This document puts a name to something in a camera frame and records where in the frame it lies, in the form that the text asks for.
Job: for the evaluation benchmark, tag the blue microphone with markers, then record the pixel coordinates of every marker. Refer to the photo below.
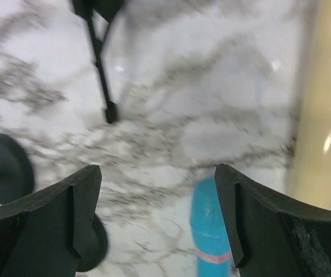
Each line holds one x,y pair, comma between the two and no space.
208,230

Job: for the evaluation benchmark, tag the tall black clip stand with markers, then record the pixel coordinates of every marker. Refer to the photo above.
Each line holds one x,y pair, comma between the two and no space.
17,177

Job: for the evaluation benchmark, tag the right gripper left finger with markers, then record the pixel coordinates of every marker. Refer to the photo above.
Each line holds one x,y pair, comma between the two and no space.
46,232

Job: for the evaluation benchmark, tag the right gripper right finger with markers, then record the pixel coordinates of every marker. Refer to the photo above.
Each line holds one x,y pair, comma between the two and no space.
270,233

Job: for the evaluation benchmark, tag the black tripod shock-mount stand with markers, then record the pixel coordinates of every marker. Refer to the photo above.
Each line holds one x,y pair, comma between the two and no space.
107,9

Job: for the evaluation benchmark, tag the short black clip stand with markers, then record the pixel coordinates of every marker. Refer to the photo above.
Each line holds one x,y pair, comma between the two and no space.
97,247

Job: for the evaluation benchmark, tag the beige microphone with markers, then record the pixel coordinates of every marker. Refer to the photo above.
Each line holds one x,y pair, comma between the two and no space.
311,179

